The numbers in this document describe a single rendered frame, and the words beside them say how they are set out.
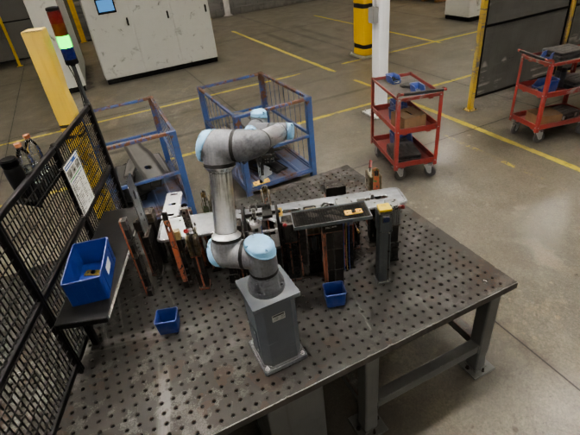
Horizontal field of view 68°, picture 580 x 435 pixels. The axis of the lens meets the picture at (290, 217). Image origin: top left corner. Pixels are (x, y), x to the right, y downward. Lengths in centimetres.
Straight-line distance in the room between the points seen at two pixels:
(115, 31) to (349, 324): 846
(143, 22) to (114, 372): 833
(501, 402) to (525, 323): 66
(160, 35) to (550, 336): 871
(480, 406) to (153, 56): 881
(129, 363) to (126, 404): 21
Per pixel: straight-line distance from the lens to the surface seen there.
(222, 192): 159
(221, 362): 208
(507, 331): 321
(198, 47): 1015
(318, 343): 207
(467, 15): 1220
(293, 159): 484
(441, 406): 276
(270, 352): 191
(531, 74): 731
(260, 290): 172
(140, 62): 994
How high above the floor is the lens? 229
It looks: 34 degrees down
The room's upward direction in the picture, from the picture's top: 7 degrees counter-clockwise
